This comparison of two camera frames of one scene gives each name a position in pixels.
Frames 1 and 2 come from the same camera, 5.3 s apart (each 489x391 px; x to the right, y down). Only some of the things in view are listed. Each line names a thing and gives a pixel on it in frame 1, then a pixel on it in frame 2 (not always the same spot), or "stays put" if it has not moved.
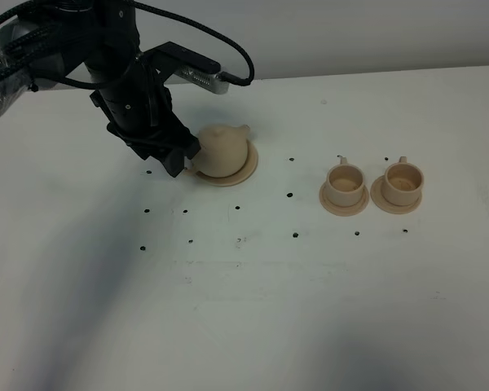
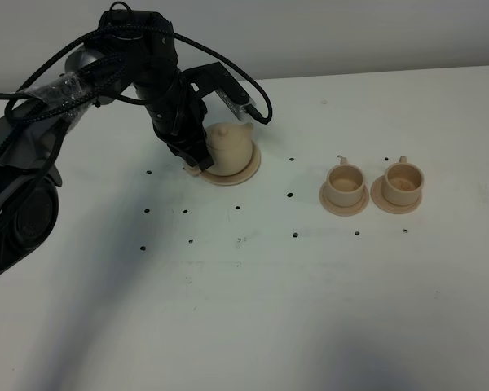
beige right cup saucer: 377,197 stays put
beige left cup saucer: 343,211 stays put
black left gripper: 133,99 -> 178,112
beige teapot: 223,151 stays put
